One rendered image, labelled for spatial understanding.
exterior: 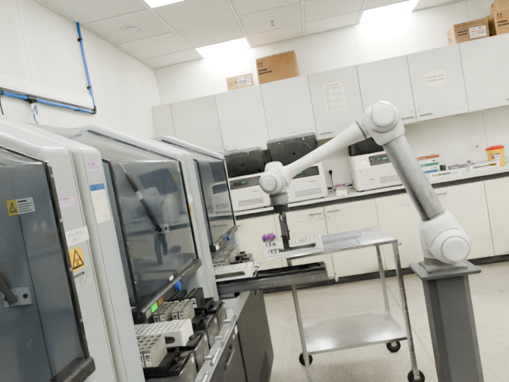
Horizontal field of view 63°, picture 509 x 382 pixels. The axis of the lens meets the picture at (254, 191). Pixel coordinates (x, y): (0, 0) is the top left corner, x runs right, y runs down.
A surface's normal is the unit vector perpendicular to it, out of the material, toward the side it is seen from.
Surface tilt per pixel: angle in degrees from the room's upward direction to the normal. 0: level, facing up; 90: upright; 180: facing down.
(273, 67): 90
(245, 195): 90
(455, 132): 90
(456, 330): 90
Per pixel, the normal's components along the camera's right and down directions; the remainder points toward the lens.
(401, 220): -0.14, 0.07
